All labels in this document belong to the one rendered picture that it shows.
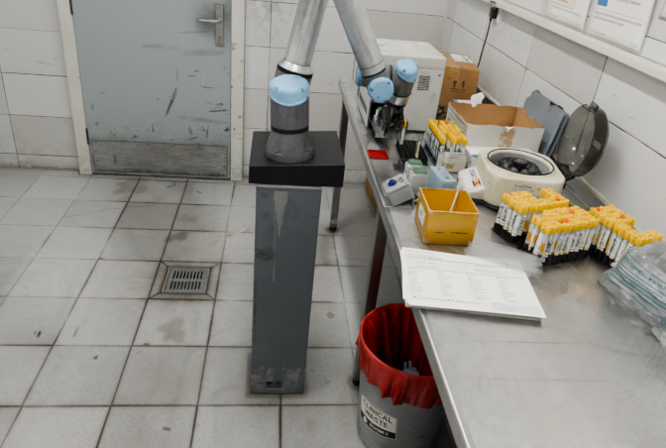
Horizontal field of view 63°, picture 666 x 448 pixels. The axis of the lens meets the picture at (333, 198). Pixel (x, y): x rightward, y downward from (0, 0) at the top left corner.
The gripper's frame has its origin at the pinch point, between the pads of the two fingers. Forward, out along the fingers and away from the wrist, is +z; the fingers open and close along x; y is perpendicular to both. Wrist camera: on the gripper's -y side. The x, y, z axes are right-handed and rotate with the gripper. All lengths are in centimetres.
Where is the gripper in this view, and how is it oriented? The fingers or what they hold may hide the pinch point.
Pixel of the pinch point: (385, 131)
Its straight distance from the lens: 202.4
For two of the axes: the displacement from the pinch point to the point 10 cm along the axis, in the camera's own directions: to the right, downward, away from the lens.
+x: 9.9, 0.4, 1.2
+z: -1.2, 5.3, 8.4
